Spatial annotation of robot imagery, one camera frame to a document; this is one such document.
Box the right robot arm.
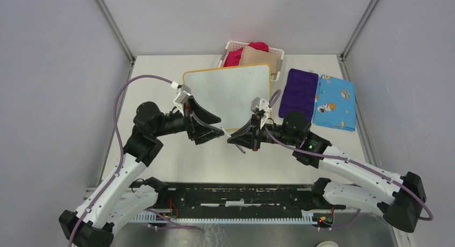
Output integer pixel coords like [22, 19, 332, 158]
[227, 111, 434, 233]

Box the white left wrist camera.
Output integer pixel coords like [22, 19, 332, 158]
[171, 82, 191, 115]

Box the purple towel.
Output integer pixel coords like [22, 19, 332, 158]
[278, 68, 319, 121]

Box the white round object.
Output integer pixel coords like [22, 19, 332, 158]
[316, 241, 339, 247]

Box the white cable duct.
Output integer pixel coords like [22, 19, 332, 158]
[131, 211, 318, 226]

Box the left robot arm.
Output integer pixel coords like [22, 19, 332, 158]
[58, 96, 224, 246]

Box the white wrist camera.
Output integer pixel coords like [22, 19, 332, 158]
[171, 82, 191, 115]
[251, 97, 272, 129]

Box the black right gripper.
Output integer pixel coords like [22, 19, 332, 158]
[227, 114, 298, 152]

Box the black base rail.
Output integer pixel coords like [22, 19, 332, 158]
[151, 182, 346, 219]

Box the yellow framed whiteboard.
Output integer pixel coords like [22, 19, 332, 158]
[182, 63, 271, 131]

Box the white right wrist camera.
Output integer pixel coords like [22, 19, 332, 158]
[251, 97, 272, 129]

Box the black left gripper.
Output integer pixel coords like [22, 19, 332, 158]
[153, 96, 224, 144]

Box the blue patterned cloth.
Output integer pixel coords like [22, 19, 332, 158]
[312, 75, 356, 132]

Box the red cloth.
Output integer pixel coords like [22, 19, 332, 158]
[223, 41, 269, 67]

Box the white plastic basket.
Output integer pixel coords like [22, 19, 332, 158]
[218, 41, 284, 82]

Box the green whiteboard marker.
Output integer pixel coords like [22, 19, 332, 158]
[221, 128, 247, 155]

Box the beige cloth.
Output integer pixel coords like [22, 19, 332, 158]
[239, 46, 281, 75]

